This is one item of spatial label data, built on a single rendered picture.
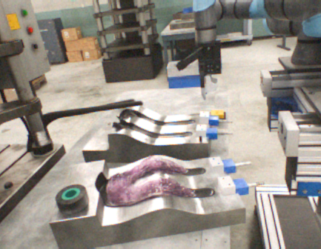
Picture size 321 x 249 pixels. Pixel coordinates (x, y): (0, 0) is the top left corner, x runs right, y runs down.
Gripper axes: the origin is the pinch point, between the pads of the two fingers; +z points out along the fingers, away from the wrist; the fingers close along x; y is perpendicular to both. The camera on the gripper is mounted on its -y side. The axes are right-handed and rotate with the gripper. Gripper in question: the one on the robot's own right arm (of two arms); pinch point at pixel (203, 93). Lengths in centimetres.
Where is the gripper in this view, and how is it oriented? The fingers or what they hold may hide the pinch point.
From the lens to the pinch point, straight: 111.6
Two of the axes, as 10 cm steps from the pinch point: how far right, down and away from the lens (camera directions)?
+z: 1.2, 9.0, 4.2
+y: 9.7, -0.2, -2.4
